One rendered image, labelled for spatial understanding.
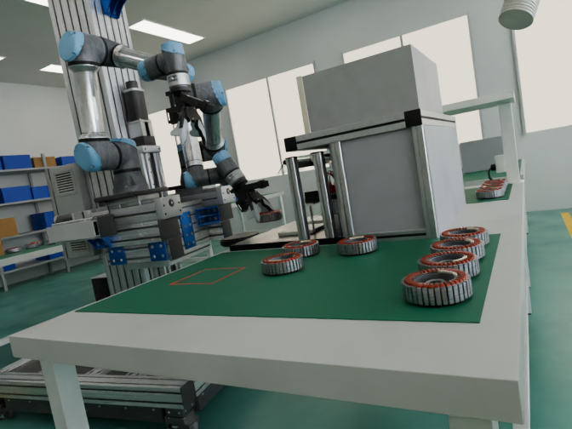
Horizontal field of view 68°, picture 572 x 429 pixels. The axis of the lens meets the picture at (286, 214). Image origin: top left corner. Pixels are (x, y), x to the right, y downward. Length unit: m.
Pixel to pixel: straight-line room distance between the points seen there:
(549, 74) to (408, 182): 5.02
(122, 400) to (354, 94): 1.59
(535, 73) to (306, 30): 3.23
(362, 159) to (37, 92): 8.05
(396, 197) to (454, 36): 5.16
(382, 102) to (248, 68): 6.19
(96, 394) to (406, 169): 1.64
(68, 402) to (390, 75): 1.23
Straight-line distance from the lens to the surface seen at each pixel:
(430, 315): 0.70
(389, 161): 1.29
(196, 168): 1.88
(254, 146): 7.38
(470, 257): 0.87
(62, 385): 1.15
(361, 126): 1.30
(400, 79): 1.39
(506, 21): 2.62
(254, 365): 0.65
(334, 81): 1.46
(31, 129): 8.73
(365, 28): 6.68
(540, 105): 6.17
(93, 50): 1.91
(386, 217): 1.31
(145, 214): 1.88
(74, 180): 2.32
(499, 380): 0.53
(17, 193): 7.75
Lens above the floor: 1.00
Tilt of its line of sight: 5 degrees down
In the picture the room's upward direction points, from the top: 10 degrees counter-clockwise
